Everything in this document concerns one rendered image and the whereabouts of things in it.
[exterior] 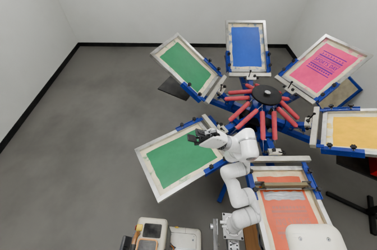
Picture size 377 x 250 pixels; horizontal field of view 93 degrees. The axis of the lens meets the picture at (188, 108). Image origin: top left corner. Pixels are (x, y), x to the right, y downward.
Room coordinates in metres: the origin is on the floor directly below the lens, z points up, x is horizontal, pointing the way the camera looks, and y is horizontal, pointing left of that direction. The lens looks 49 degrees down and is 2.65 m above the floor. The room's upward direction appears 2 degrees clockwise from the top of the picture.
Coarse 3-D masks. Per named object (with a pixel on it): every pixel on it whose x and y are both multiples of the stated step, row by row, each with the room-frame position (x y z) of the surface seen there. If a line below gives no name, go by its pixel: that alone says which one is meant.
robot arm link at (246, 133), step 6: (240, 132) 0.47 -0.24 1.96; (246, 132) 0.46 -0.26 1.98; (252, 132) 0.46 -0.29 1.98; (234, 138) 0.46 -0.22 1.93; (240, 138) 0.45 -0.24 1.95; (246, 138) 0.43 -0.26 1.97; (252, 138) 0.43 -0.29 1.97; (234, 144) 0.43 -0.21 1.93; (228, 150) 0.41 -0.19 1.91; (234, 150) 0.41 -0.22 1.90; (240, 150) 0.42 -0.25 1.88
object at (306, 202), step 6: (282, 180) 0.63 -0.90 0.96; (288, 180) 0.63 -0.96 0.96; (294, 180) 0.63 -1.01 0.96; (300, 180) 0.63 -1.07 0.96; (306, 198) 0.48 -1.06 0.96; (288, 204) 0.43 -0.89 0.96; (294, 204) 0.43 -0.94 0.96; (300, 204) 0.43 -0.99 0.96; (306, 204) 0.43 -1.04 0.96; (306, 210) 0.38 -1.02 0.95; (312, 210) 0.39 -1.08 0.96; (312, 216) 0.34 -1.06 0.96; (312, 222) 0.30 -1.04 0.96
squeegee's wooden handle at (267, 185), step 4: (264, 184) 0.55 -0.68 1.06; (268, 184) 0.55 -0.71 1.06; (272, 184) 0.55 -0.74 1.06; (276, 184) 0.56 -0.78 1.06; (280, 184) 0.56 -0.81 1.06; (284, 184) 0.56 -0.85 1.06; (288, 184) 0.56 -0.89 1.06; (292, 184) 0.56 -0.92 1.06; (296, 184) 0.56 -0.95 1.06; (300, 184) 0.56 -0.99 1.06; (304, 184) 0.56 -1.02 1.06
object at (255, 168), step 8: (256, 168) 0.73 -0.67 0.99; (264, 168) 0.73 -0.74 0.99; (272, 168) 0.73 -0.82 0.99; (280, 168) 0.73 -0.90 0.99; (288, 168) 0.74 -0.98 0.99; (296, 168) 0.74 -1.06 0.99; (304, 176) 0.67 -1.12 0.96; (312, 192) 0.52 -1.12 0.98; (320, 200) 0.46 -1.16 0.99; (320, 208) 0.40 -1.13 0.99; (328, 216) 0.34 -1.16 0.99; (264, 232) 0.22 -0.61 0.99; (264, 240) 0.16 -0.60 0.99; (264, 248) 0.12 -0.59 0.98
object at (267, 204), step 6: (258, 180) 0.62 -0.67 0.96; (264, 180) 0.63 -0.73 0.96; (270, 180) 0.63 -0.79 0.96; (276, 180) 0.63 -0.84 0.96; (264, 198) 0.47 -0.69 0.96; (264, 204) 0.42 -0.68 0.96; (270, 204) 0.42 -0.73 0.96; (276, 204) 0.43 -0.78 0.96; (282, 204) 0.43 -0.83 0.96; (270, 210) 0.38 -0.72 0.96; (270, 216) 0.33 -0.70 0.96; (270, 222) 0.29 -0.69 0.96; (270, 228) 0.25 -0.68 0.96; (276, 228) 0.25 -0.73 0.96; (276, 234) 0.21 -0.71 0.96; (276, 240) 0.17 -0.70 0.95; (282, 240) 0.17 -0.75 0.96; (276, 246) 0.14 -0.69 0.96; (282, 246) 0.14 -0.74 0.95
